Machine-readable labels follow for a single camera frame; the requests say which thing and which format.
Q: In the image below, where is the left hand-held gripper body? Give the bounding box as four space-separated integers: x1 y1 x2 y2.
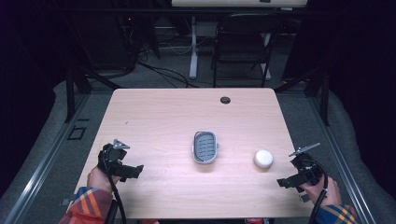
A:
97 138 132 179

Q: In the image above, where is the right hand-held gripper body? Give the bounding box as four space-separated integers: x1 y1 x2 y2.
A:
288 142 328 194

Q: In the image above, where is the round white soap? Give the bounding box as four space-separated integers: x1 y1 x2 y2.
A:
253 149 275 170

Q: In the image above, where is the grey soap dish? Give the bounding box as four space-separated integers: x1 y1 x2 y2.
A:
191 130 220 165

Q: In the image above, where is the person's right hand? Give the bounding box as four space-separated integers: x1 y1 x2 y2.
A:
300 175 343 209

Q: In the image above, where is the person's left hand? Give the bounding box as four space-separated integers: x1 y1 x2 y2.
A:
86 165 123 194

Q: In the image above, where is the small red white object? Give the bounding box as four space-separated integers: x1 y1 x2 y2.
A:
245 217 271 224

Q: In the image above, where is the black metal stand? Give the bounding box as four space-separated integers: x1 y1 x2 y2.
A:
63 65 123 124
274 65 331 127

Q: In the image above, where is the dark equipment case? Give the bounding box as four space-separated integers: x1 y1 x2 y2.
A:
78 12 138 71

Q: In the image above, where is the white desk leg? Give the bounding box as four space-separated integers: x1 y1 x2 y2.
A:
189 16 200 80

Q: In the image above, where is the black folding chair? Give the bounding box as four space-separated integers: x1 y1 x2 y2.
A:
211 12 284 89

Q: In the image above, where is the white desk top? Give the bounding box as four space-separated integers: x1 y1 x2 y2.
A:
171 0 308 8

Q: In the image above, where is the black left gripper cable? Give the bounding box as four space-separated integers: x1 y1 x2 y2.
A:
102 148 127 224

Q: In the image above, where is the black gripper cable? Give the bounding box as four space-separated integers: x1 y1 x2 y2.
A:
102 148 127 224
299 158 330 224

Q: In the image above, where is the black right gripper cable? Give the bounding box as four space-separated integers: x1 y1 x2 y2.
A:
299 158 330 224

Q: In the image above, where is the aluminium floor rail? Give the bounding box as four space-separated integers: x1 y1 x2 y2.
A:
306 94 377 224
1 92 92 224

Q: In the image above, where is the black floor cable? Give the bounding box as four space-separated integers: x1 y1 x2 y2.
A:
135 60 200 90

